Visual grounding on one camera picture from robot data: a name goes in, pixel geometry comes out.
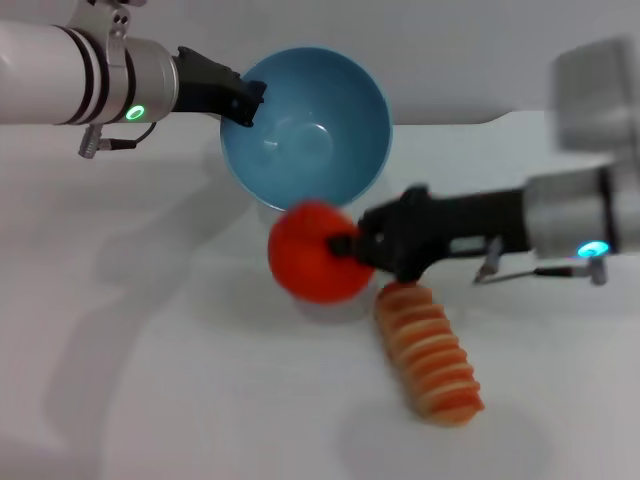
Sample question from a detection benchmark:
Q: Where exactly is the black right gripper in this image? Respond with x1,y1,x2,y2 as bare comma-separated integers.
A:
325,185,532,284

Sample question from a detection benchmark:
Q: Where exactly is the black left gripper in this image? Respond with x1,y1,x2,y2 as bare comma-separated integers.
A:
172,46,268,129

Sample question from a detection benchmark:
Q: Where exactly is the orange fruit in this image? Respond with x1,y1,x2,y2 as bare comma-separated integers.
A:
267,199,376,306

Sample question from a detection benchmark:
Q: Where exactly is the blue bowl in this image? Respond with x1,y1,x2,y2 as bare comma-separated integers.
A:
219,46,394,212

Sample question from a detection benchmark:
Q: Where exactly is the orange striped bread loaf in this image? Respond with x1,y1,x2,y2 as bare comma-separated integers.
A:
374,280,485,428

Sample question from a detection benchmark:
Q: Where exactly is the left gripper cable with connector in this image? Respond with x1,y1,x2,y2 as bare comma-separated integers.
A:
77,122,158,160

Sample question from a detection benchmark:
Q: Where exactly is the gripper cable with connector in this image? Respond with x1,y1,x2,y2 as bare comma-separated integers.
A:
77,122,158,160
472,237,609,287

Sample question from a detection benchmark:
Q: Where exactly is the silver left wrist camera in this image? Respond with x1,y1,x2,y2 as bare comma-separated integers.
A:
66,0,147,40

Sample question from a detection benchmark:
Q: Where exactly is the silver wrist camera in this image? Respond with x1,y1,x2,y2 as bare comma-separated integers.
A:
66,0,147,40
548,35,640,152

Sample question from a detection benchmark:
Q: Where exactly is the right gripper cable with connector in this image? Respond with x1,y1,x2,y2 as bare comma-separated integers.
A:
472,237,609,287

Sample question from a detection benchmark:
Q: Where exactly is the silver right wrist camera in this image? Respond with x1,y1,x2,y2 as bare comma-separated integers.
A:
548,35,640,152

